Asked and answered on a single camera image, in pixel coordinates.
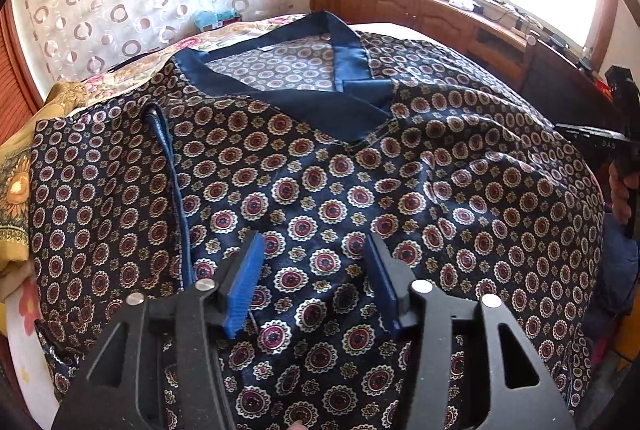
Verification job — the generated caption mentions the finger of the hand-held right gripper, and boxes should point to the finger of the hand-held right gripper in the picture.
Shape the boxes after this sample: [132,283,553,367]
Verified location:
[555,123,597,141]

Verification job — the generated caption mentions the navy medallion print shirt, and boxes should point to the navy medallion print shirt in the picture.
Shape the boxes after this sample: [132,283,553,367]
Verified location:
[27,12,608,430]

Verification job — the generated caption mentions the floral bed sheet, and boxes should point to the floral bed sheet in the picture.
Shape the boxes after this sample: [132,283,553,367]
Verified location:
[0,12,421,411]

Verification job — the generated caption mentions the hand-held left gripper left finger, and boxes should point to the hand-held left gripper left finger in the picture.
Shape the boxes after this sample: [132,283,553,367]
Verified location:
[52,230,267,430]

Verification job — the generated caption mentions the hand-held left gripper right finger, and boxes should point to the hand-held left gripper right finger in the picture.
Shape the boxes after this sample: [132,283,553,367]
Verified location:
[364,233,577,430]

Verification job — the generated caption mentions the white flat device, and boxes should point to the white flat device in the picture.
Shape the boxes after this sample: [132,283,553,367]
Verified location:
[472,0,544,41]

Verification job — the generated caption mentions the wooden cabinet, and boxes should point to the wooden cabinet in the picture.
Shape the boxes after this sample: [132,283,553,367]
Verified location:
[309,0,601,111]

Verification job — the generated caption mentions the teal plastic bag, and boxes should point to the teal plastic bag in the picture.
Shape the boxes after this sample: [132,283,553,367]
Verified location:
[194,7,242,32]

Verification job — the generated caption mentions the person's right hand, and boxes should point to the person's right hand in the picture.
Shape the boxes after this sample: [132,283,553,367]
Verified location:
[608,161,640,227]

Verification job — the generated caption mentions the person's blue trousers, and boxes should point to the person's blue trousers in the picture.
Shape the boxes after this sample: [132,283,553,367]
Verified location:
[582,210,640,361]

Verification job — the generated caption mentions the wooden louvre door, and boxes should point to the wooden louvre door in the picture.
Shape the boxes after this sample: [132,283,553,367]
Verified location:
[0,0,51,111]

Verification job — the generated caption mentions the yellow sunflower cloth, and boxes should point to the yellow sunflower cloth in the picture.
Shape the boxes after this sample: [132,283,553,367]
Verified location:
[0,81,92,303]

